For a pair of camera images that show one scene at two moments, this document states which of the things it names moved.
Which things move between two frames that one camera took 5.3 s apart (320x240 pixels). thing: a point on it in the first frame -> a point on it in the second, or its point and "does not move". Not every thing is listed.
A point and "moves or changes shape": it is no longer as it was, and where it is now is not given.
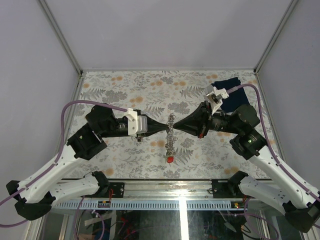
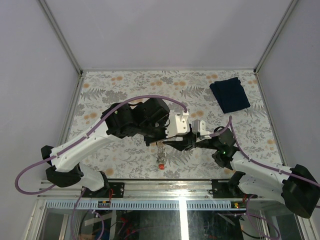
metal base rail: x=173 y=189 does not move
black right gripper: x=197 y=122 -> x=189 y=140
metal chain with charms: x=171 y=137 moves or changes shape
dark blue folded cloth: x=236 y=98 does not move
